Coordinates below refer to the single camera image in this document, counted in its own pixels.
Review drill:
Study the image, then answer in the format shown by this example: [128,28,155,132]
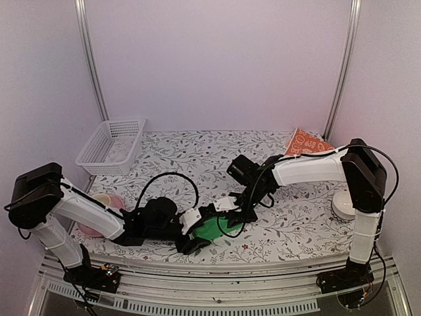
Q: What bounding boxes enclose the right black camera cable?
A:
[216,164,276,238]

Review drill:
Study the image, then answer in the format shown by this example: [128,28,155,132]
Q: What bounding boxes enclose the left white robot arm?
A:
[4,163,210,286]

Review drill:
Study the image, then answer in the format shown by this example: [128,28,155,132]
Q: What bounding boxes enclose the orange rabbit pattern towel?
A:
[284,128,334,156]

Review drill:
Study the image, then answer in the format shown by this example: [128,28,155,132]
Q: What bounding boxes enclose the aluminium frame post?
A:
[322,0,362,141]
[74,0,109,121]

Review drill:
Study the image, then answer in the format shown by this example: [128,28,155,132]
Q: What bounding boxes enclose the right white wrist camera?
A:
[213,196,239,212]

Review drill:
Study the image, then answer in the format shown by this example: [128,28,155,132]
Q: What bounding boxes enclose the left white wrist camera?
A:
[179,207,202,235]

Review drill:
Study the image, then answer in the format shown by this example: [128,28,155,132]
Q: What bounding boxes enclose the white plastic mesh basket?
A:
[75,117,147,176]

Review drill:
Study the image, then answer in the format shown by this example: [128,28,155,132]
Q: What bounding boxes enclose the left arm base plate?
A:
[63,265,121,294]

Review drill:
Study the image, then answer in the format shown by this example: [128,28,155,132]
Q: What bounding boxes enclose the left aluminium frame post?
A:
[74,0,109,121]

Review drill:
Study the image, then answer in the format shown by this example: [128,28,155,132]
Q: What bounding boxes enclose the pink saucer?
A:
[77,193,125,238]

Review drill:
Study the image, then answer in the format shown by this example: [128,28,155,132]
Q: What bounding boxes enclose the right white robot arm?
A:
[217,138,387,287]

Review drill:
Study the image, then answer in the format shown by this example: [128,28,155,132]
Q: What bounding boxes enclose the green microfiber towel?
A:
[191,216,243,241]

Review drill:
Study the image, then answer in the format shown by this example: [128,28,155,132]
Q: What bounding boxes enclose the aluminium front rail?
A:
[28,255,414,316]

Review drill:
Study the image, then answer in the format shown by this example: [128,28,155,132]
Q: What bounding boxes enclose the left black camera cable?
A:
[134,171,200,215]

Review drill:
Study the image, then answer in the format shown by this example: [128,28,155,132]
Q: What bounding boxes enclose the white ceramic bowl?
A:
[332,191,355,221]

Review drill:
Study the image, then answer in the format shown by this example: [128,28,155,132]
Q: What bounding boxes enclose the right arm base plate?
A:
[316,267,374,294]

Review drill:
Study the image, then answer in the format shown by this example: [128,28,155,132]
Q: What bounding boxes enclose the black camera cable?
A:
[134,171,200,215]
[216,164,276,238]

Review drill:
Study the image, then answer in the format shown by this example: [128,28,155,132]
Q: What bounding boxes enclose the right aluminium frame post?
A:
[322,0,362,141]

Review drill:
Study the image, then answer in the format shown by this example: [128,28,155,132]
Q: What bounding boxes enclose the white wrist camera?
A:
[179,207,202,235]
[213,196,239,212]

